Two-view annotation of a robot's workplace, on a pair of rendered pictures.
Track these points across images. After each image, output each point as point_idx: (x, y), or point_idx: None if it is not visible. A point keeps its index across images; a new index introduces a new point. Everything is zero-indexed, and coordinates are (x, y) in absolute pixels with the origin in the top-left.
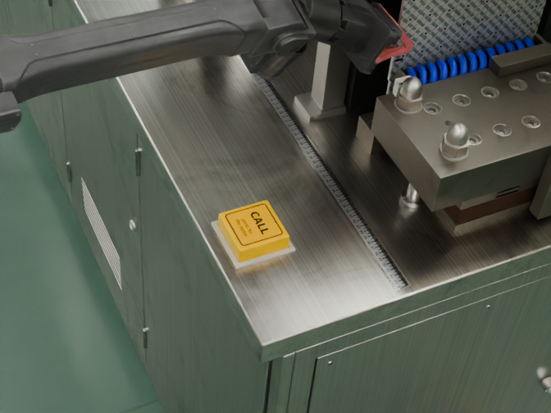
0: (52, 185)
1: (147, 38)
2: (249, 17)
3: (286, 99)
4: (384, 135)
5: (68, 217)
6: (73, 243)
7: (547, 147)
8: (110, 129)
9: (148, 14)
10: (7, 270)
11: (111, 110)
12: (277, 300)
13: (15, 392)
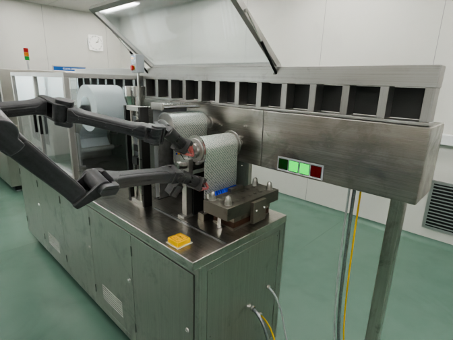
0: (86, 303)
1: (147, 173)
2: (170, 171)
3: (175, 216)
4: (207, 209)
5: (94, 311)
6: (98, 318)
7: (250, 201)
8: (117, 250)
9: (145, 168)
10: (73, 334)
11: (118, 241)
12: (192, 253)
13: None
